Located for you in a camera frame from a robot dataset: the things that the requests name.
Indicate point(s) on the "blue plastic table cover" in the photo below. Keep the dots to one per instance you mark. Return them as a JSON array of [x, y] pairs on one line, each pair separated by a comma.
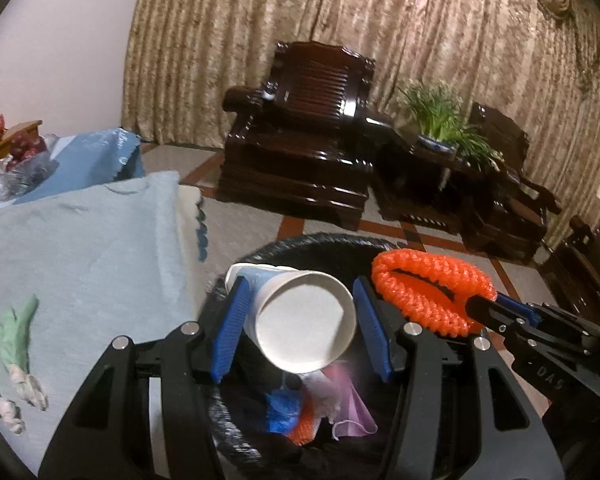
[[85, 160]]

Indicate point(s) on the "glass fruit bowl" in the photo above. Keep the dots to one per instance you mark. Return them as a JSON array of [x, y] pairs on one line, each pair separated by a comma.
[[29, 174]]

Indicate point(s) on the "light blue tablecloth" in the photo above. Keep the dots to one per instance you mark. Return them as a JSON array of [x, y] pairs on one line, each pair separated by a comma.
[[110, 260]]

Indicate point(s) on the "blue crumpled wrapper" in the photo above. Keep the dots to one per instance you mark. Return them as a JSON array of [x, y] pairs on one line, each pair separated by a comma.
[[283, 410]]

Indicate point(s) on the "green potted plant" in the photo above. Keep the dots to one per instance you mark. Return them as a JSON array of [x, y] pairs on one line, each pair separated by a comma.
[[435, 110]]

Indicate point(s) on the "dark wooden side table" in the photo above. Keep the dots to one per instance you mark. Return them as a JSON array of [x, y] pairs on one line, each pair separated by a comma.
[[414, 182]]

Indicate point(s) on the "black bin with liner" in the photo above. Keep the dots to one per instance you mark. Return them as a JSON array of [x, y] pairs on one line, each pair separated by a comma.
[[236, 407]]

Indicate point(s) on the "beige patterned curtain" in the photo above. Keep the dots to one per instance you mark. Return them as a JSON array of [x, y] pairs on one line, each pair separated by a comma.
[[537, 61]]

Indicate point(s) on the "wooden sideboard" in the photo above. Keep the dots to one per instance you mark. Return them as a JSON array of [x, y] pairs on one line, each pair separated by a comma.
[[2, 147]]

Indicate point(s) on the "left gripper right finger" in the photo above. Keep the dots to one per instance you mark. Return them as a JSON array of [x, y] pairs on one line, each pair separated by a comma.
[[460, 412]]

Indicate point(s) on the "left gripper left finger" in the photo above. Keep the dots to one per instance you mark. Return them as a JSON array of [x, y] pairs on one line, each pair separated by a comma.
[[105, 432]]

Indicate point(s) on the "pink face mask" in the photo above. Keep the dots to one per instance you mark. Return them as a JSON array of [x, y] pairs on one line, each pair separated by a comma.
[[352, 419]]

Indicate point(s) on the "dark wooden armchair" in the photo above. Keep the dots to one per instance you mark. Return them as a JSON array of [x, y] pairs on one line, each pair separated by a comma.
[[507, 213], [302, 142]]

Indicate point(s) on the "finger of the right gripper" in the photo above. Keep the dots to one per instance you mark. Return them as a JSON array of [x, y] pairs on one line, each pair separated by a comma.
[[489, 314], [518, 309]]

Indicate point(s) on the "white blue paper cup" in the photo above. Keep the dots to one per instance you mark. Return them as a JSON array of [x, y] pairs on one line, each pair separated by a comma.
[[301, 320]]

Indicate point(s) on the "dark red apples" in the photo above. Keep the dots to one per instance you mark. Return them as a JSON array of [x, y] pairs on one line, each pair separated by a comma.
[[23, 146]]

